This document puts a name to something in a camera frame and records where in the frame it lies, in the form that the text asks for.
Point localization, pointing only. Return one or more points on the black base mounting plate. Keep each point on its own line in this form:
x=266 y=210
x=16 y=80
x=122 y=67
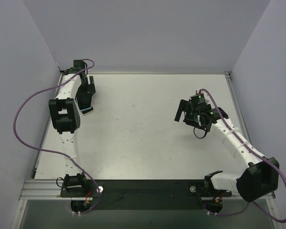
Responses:
x=142 y=195

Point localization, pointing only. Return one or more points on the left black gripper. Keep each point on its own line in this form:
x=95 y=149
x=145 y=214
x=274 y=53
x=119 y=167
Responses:
x=86 y=94

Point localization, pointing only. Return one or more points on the aluminium front rail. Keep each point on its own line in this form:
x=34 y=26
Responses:
x=43 y=190

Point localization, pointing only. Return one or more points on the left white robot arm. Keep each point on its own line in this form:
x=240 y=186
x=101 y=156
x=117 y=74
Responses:
x=73 y=100

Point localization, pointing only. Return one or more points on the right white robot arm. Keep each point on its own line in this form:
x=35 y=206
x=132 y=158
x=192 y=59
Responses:
x=258 y=175

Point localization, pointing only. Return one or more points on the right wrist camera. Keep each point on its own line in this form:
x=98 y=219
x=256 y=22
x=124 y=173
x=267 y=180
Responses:
x=197 y=101

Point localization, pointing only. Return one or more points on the light blue cased phone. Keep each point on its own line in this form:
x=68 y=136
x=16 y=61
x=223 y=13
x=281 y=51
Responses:
x=86 y=110

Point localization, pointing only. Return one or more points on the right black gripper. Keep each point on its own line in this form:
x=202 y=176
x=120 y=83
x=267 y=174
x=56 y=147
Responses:
x=185 y=112

